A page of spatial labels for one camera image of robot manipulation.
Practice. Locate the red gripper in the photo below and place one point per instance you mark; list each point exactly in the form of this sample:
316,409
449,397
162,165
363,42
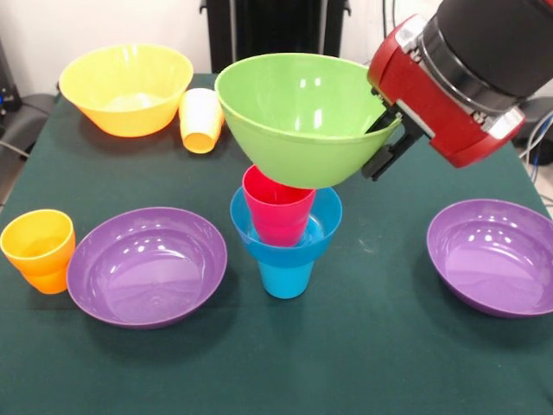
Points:
427,104

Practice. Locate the green plastic bowl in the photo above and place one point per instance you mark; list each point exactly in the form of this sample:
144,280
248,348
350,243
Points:
302,160

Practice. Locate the red plastic cup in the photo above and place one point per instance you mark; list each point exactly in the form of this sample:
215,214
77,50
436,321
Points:
278,225

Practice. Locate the small blue plastic bowl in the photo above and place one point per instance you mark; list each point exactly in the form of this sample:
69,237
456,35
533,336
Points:
285,255

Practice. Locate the shallow purple plastic bowl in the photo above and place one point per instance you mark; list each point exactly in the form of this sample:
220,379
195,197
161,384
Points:
497,272
147,285

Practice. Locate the blue plastic cup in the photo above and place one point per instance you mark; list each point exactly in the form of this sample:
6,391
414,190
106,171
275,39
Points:
285,283

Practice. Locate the yellow orange plastic cup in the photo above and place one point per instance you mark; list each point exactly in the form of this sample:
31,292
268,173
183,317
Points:
198,129

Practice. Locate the black stand with knob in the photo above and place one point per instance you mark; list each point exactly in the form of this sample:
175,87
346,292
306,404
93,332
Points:
538,119

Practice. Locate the dark green tablecloth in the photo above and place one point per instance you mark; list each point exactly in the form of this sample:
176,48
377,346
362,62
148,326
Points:
328,367

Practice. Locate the large orange plastic bowl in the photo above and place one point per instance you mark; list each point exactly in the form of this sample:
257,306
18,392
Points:
125,119

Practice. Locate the black grey chair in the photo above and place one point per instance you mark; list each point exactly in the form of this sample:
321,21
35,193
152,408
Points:
26,121

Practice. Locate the black equipment box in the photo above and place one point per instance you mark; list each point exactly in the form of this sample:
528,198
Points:
6,86

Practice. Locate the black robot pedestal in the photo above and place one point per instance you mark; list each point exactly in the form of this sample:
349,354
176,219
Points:
276,26

